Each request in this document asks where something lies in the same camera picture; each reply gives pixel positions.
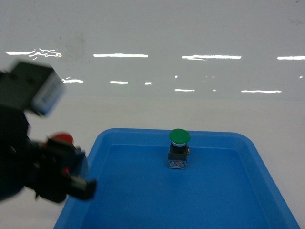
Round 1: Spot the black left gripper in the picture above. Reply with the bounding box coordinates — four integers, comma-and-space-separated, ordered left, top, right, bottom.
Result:
26, 138, 97, 203

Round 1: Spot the green mushroom push button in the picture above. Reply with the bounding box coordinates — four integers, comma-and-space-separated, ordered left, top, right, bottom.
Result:
167, 128, 191, 169

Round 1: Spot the red mushroom push button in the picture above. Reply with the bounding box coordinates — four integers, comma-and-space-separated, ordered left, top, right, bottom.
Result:
51, 132, 74, 175

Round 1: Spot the blue plastic tray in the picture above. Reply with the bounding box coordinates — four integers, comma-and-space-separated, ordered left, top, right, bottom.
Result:
55, 128, 299, 229

